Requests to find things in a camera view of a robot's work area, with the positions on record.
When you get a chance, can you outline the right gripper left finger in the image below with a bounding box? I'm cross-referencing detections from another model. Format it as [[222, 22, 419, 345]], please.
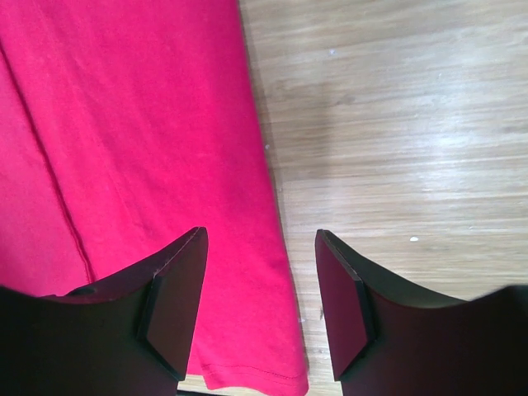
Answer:
[[1, 227, 208, 395]]

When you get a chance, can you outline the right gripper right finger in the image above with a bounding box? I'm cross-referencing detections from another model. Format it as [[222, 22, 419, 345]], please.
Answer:
[[315, 229, 527, 395]]

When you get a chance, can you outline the red t shirt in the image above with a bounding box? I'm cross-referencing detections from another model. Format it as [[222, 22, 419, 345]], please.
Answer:
[[1, 1, 309, 395]]

